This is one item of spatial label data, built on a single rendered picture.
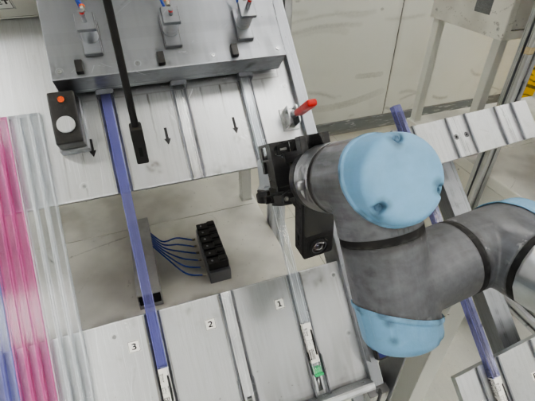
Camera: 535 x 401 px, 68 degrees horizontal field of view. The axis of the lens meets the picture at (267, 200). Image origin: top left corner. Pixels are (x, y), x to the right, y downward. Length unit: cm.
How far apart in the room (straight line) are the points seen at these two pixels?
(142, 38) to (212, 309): 41
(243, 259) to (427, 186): 72
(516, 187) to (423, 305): 111
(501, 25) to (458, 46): 183
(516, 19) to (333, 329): 105
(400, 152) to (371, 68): 252
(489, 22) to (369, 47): 141
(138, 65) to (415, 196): 44
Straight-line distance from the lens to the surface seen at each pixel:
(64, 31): 66
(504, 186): 143
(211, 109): 66
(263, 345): 64
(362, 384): 69
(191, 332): 62
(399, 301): 35
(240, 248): 102
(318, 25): 254
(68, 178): 64
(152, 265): 95
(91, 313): 96
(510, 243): 42
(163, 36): 64
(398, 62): 293
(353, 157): 31
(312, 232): 50
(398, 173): 31
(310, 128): 68
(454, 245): 39
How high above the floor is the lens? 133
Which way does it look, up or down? 37 degrees down
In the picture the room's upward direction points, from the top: straight up
